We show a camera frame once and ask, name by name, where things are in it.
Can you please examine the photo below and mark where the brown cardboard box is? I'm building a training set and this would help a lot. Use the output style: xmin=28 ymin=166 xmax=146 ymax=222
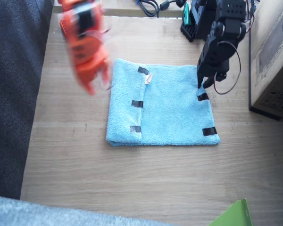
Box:
xmin=249 ymin=0 xmax=283 ymax=121

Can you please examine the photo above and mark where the red white black arm wire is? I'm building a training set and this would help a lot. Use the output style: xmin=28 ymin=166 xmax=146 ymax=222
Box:
xmin=213 ymin=4 xmax=255 ymax=95

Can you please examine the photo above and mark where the teal table clamp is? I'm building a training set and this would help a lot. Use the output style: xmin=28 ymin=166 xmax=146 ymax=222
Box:
xmin=183 ymin=2 xmax=191 ymax=25

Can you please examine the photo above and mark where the looped black cable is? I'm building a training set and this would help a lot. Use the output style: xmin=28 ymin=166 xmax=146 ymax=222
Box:
xmin=134 ymin=0 xmax=160 ymax=18

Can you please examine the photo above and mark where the dark grey felt sheet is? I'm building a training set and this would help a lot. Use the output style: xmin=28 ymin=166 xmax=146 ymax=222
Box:
xmin=0 ymin=0 xmax=55 ymax=200

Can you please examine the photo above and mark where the black cable with ferrite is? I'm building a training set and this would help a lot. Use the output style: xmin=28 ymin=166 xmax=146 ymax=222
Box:
xmin=158 ymin=0 xmax=188 ymax=11

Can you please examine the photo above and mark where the light blue terry towel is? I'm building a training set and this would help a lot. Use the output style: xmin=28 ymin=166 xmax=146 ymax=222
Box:
xmin=105 ymin=58 xmax=221 ymax=147

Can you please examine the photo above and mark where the light grey felt sheet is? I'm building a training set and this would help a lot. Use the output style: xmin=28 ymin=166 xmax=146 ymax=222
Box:
xmin=0 ymin=194 xmax=173 ymax=226

